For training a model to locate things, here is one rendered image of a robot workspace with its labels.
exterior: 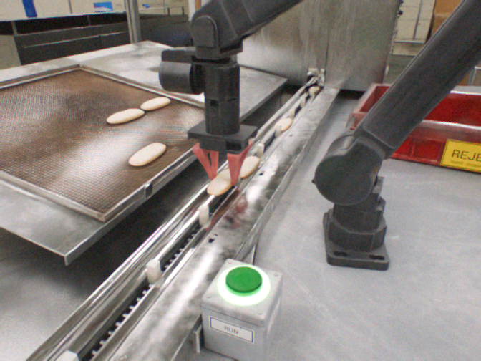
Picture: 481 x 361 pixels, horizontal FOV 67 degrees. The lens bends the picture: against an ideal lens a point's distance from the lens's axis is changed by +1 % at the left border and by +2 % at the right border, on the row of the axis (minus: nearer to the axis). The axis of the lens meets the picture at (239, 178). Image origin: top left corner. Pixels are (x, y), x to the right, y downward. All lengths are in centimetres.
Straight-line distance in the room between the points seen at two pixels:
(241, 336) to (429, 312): 25
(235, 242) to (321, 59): 94
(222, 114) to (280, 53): 84
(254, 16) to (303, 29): 85
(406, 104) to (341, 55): 86
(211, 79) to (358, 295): 36
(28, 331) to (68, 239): 11
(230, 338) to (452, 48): 39
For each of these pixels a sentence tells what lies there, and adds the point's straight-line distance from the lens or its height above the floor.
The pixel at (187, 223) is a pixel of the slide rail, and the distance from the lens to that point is 57.
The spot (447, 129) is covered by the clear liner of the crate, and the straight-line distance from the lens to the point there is 88.
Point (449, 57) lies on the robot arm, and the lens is 47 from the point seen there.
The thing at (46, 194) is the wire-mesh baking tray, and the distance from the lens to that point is 59.
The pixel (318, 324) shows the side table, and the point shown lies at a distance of 48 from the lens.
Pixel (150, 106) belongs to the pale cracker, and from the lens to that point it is 90.
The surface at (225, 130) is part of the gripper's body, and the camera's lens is 57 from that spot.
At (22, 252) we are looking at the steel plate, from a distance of 65.
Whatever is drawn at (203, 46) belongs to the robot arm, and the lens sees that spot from 53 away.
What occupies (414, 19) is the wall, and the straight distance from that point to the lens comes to 763.
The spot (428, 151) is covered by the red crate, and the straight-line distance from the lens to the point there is 91.
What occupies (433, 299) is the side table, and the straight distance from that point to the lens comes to 55.
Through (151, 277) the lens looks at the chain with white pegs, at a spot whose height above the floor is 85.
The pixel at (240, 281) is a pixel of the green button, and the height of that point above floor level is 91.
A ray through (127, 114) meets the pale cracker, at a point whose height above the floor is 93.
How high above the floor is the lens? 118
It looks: 28 degrees down
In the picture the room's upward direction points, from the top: straight up
